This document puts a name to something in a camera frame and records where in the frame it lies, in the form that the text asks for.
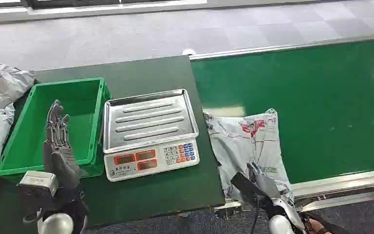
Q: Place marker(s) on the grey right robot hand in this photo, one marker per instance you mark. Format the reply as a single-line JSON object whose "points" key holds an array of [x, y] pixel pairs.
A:
{"points": [[259, 184]]}

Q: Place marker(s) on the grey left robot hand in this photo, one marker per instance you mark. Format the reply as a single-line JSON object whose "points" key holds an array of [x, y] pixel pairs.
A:
{"points": [[59, 161]]}

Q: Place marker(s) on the grey parcel bag red print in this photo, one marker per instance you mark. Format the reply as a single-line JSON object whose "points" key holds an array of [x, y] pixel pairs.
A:
{"points": [[238, 142]]}

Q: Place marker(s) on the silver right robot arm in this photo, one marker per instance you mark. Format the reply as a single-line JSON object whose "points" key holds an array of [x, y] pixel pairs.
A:
{"points": [[280, 224]]}

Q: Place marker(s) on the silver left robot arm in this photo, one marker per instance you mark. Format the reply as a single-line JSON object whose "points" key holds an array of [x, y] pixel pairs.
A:
{"points": [[61, 216]]}

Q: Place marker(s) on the green plastic crate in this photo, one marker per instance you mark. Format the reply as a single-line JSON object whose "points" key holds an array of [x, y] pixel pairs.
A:
{"points": [[71, 106]]}

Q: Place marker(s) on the person's hand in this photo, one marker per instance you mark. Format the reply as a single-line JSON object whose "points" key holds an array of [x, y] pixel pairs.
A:
{"points": [[316, 226]]}

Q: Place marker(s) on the white electronic weighing scale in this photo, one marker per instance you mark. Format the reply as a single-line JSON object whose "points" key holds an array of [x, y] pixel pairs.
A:
{"points": [[150, 135]]}

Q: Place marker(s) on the crumpled grey parcel bag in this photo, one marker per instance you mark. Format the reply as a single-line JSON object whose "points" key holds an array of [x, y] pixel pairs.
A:
{"points": [[6, 84]]}

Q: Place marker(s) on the green conveyor belt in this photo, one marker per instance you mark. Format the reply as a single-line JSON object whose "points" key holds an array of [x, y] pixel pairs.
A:
{"points": [[319, 106]]}

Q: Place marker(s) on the small white round object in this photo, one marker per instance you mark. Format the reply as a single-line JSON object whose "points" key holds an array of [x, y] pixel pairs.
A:
{"points": [[189, 51]]}

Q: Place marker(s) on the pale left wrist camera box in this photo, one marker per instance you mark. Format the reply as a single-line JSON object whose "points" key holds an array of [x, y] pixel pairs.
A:
{"points": [[39, 181]]}

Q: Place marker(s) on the silver conveyor frame rail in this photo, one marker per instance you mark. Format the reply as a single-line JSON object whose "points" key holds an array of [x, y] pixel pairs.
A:
{"points": [[342, 185]]}

